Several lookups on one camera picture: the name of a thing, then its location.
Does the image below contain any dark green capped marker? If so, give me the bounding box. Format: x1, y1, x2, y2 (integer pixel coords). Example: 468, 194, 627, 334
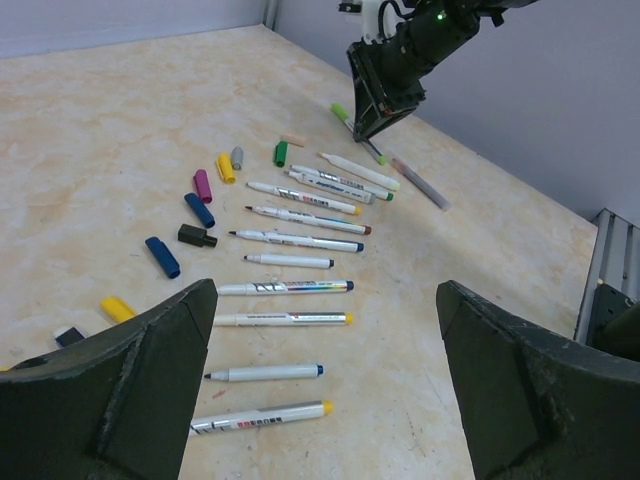
290, 165, 394, 201

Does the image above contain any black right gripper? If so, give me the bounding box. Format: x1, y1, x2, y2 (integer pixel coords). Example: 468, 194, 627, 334
347, 19, 480, 142

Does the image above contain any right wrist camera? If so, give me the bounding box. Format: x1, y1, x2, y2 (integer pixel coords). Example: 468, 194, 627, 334
338, 0, 402, 44

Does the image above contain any navy marker cap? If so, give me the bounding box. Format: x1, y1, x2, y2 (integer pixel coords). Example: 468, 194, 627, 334
184, 193, 215, 229

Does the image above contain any dark blue capped marker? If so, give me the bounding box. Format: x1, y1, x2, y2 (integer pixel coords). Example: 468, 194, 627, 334
217, 280, 355, 296

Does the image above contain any grey marker cap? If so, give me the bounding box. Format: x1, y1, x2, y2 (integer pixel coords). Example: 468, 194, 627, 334
230, 146, 244, 171

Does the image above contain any blue eraser-cap white marker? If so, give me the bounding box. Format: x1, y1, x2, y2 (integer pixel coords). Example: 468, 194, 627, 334
204, 364, 324, 382

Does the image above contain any magenta marker cap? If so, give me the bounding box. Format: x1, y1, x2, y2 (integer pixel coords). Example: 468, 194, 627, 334
193, 169, 213, 204

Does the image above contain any orange capped white marker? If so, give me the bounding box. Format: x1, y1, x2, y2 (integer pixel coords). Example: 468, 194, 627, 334
285, 170, 375, 204

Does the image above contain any yellow capped slim marker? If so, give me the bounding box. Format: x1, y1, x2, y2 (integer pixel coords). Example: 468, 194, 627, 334
246, 182, 361, 215

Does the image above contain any yellow clear-pen cap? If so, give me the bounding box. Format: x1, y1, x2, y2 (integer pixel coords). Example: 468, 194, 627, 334
100, 297, 136, 324

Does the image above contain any dark green marker cap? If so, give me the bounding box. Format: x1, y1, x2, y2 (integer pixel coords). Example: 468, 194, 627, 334
272, 140, 288, 168

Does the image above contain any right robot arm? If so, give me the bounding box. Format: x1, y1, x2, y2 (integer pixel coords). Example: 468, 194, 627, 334
338, 0, 530, 142

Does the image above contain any black eraser cap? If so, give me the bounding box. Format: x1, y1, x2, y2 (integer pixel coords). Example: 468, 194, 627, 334
177, 224, 218, 248

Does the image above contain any aluminium frame rail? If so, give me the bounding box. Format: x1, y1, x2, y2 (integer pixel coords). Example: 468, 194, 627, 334
574, 209, 639, 344

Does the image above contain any lime green capped marker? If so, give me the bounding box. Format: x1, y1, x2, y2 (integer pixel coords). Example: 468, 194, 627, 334
330, 103, 387, 165

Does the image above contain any black eraser-cap white marker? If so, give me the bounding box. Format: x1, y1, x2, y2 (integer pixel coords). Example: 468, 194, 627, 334
243, 254, 335, 269

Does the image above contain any dark blue marker cap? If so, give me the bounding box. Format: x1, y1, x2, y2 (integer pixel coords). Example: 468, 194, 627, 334
145, 236, 181, 279

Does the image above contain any purple grey marker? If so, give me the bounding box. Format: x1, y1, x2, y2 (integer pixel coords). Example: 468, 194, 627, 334
392, 157, 451, 211

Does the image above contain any yellow capped clear pen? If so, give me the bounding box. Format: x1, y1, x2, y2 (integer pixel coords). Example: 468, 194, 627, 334
214, 312, 354, 327

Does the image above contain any pink marker cap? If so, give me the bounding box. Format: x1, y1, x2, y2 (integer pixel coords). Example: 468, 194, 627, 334
281, 134, 307, 147

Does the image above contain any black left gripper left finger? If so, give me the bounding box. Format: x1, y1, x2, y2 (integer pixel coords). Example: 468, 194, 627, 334
1, 279, 218, 479

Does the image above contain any yellow slim marker cap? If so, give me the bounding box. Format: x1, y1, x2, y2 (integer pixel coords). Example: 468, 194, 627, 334
216, 152, 236, 185

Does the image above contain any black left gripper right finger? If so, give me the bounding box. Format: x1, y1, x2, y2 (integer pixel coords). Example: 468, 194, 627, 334
436, 281, 639, 479

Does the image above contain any magenta capped white marker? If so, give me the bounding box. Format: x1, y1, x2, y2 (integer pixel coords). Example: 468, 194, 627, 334
245, 206, 372, 236

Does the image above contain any navy capped white marker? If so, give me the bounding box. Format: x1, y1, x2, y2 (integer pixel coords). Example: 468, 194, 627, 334
229, 230, 365, 253

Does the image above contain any pink capped white marker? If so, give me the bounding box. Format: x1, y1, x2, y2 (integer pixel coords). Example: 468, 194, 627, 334
318, 152, 400, 191

